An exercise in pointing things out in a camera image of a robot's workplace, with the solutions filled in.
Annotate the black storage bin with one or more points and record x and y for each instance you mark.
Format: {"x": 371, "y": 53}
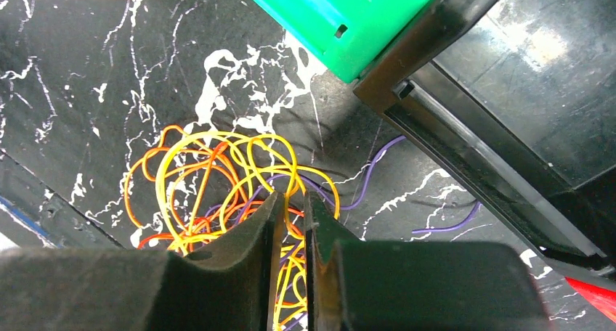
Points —
{"x": 516, "y": 99}

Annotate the green storage bin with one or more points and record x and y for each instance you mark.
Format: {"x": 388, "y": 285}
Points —
{"x": 345, "y": 35}

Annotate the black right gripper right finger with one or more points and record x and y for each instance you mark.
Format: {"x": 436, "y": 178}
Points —
{"x": 392, "y": 285}

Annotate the red storage bin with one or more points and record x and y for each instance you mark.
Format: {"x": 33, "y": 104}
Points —
{"x": 602, "y": 299}

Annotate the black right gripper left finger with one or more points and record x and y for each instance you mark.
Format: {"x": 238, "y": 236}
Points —
{"x": 228, "y": 284}

